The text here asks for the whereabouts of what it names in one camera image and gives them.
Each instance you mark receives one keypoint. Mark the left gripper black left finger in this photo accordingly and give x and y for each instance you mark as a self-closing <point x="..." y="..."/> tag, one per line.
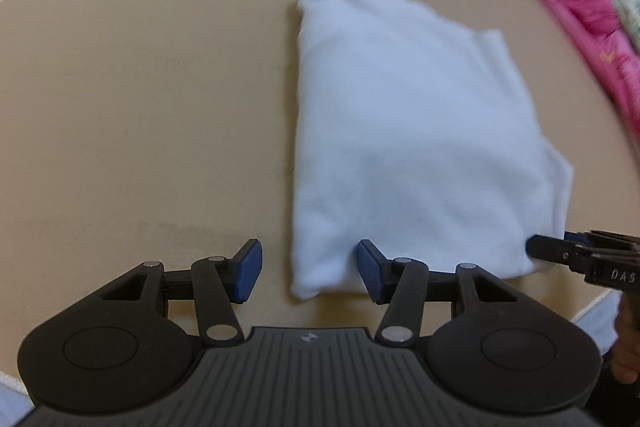
<point x="139" y="337"/>

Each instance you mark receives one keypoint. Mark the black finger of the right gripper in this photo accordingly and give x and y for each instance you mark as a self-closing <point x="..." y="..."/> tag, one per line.
<point x="573" y="250"/>
<point x="604" y="240"/>

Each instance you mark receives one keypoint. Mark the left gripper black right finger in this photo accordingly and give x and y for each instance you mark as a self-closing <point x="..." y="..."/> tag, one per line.
<point x="481" y="339"/>

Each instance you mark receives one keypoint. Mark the white small garment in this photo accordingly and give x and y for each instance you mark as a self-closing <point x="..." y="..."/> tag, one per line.
<point x="419" y="134"/>

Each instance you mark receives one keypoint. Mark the person's right hand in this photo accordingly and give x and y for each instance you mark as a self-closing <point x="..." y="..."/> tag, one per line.
<point x="625" y="360"/>

